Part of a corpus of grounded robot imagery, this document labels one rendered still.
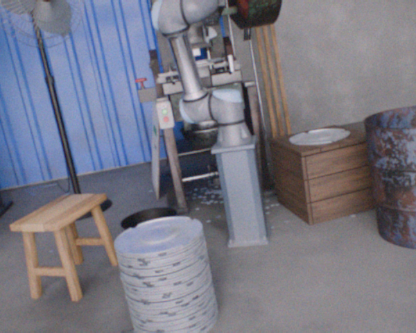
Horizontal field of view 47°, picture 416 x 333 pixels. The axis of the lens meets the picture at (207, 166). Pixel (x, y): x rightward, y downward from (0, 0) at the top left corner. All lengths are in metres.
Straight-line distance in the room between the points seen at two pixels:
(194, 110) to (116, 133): 2.00
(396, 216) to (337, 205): 0.40
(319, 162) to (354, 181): 0.21
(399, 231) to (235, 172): 0.69
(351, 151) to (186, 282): 1.10
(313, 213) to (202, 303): 0.87
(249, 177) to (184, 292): 0.71
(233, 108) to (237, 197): 0.38
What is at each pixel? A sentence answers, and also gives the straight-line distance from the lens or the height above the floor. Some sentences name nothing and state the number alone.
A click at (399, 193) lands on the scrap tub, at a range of 1.95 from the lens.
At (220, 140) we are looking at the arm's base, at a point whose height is 0.47.
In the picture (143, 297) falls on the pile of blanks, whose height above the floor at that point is 0.17.
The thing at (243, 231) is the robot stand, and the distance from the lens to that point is 2.15.
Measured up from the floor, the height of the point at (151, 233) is 0.32.
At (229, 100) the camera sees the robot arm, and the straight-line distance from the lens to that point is 2.02.
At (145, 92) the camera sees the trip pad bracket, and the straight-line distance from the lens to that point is 2.60.
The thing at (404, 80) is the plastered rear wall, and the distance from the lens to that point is 4.56.
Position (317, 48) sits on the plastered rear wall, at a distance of 4.23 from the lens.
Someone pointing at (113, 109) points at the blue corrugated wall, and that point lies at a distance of 3.98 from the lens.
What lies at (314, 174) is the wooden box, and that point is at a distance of 2.22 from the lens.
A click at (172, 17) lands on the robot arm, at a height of 1.00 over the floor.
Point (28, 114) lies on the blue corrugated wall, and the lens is 4.09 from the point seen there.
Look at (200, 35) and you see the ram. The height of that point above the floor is 0.93.
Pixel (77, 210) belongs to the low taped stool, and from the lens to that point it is 2.01.
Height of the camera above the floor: 0.89
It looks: 14 degrees down
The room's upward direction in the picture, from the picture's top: 10 degrees counter-clockwise
